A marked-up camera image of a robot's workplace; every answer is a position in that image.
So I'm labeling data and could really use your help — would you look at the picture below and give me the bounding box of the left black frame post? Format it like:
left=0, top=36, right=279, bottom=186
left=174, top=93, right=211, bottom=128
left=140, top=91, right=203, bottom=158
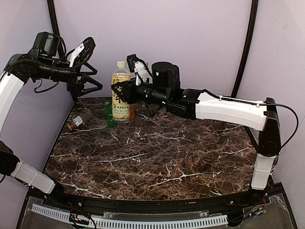
left=47, top=0, right=79, bottom=103

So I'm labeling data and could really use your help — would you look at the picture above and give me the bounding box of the large yellow tea bottle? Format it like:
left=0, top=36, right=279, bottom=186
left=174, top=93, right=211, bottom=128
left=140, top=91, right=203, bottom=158
left=112, top=61, right=131, bottom=122

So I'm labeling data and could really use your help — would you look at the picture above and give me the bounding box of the black frame post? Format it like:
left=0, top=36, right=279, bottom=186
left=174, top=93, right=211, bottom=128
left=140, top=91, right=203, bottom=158
left=47, top=0, right=79, bottom=103
left=231, top=0, right=259, bottom=98

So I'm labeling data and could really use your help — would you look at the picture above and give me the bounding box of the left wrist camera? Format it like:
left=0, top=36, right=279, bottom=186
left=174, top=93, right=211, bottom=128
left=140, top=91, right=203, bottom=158
left=69, top=37, right=96, bottom=68

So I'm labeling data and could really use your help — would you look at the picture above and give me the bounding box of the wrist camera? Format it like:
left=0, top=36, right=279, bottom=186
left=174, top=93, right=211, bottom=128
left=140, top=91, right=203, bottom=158
left=126, top=54, right=150, bottom=86
left=69, top=37, right=96, bottom=68

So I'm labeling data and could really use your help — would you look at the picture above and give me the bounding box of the orange juice bottle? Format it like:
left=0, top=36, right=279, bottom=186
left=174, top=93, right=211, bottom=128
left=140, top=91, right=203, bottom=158
left=129, top=104, right=135, bottom=120

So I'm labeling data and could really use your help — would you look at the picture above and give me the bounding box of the white slotted cable duct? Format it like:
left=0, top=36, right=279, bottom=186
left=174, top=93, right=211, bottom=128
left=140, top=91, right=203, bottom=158
left=31, top=204, right=228, bottom=229

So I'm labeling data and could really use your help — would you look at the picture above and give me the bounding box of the black front rail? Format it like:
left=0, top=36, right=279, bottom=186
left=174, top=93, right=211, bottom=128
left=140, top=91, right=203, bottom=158
left=51, top=178, right=276, bottom=215

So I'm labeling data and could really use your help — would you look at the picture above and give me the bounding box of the cream white bottle cap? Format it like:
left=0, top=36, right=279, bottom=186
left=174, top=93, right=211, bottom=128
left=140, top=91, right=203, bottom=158
left=117, top=61, right=127, bottom=68

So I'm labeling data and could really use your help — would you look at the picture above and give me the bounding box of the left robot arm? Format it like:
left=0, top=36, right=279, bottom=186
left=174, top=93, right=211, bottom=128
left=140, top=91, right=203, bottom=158
left=0, top=32, right=103, bottom=194

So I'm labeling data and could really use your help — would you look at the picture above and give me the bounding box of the right black frame post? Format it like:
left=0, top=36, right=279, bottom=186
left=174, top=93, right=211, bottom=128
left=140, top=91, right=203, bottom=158
left=231, top=0, right=259, bottom=98

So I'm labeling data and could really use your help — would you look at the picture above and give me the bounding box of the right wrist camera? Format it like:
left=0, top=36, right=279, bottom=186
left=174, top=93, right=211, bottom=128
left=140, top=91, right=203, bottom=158
left=126, top=54, right=150, bottom=86

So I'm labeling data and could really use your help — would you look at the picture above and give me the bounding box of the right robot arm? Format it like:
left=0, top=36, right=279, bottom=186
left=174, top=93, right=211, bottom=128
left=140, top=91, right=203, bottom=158
left=112, top=62, right=284, bottom=190

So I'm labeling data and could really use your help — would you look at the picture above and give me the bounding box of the green plastic bottle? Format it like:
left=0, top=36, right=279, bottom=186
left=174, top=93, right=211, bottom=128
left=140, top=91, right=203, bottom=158
left=104, top=101, right=117, bottom=129

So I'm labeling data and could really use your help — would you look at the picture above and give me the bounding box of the brown coffee glass bottle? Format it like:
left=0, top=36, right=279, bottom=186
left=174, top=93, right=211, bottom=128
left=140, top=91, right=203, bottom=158
left=66, top=109, right=93, bottom=131

